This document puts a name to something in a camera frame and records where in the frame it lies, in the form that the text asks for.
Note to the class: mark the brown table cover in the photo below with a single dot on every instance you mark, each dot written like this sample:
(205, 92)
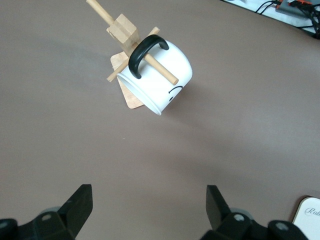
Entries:
(75, 137)

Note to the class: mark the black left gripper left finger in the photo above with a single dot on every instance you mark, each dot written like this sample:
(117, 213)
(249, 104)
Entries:
(75, 207)

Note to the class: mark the orange grey device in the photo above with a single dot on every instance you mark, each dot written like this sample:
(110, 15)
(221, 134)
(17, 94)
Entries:
(287, 7)

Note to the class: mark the wooden mug tree stand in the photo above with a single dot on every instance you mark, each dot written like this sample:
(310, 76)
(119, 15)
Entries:
(123, 32)

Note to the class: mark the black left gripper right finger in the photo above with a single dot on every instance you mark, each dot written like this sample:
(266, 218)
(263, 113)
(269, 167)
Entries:
(220, 215)

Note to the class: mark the beige plastic tray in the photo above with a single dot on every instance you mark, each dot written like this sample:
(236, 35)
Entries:
(308, 220)

